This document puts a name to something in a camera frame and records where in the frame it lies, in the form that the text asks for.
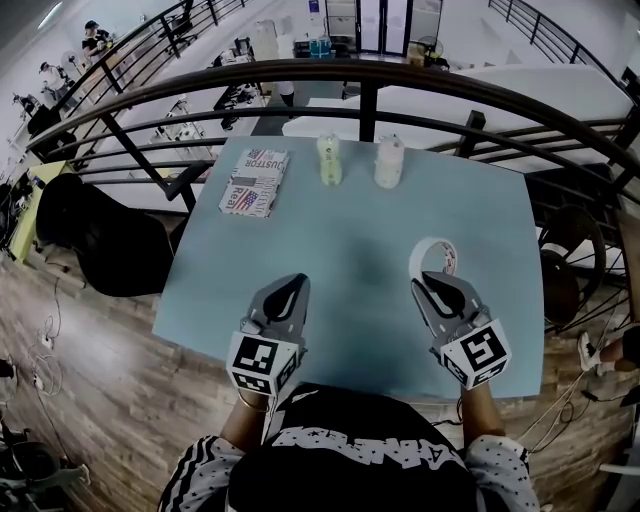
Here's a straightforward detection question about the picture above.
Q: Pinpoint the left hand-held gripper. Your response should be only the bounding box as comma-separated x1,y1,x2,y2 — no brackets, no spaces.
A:
225,273,311,397

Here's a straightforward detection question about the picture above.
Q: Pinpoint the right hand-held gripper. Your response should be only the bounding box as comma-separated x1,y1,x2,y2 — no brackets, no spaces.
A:
411,272,513,390

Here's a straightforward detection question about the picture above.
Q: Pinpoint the white tape roll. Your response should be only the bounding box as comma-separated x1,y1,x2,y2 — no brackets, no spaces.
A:
408,236,460,279

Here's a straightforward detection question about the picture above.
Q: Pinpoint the person's left forearm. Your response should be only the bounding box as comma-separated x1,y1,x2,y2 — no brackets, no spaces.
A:
219,387,274,454

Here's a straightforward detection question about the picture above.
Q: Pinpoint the person's right forearm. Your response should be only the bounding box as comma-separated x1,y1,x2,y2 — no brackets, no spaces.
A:
457,384,506,441

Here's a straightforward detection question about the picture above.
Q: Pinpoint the light blue table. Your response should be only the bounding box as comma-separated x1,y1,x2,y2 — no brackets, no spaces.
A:
151,135,546,401

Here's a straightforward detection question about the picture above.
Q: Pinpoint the printed paper packet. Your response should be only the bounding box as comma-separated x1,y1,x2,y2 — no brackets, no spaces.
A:
218,148,291,220

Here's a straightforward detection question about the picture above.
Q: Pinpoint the dark wicker chair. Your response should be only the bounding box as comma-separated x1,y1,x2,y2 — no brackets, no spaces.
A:
537,203,609,326

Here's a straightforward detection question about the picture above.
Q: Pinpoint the white drink bottle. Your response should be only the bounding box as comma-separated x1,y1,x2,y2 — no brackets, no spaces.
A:
373,132,405,190

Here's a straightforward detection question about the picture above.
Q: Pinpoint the green drink bottle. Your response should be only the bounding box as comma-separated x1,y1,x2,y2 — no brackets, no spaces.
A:
315,131,344,189

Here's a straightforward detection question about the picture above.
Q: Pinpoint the person's black printed shirt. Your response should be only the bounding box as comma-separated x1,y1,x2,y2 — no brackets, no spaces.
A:
159,382,541,512

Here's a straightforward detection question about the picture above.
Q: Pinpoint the black office chair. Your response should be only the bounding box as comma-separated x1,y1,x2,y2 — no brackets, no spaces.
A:
35,159,211,297

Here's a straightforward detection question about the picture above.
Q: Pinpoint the black metal railing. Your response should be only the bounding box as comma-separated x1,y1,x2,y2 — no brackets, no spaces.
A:
24,57,640,221

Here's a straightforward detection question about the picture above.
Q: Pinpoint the yellow-green table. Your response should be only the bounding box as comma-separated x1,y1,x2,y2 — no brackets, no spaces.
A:
9,159,76,264

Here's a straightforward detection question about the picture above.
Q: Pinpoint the glass entrance door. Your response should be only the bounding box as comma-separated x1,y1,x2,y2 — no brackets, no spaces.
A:
324,0,444,54

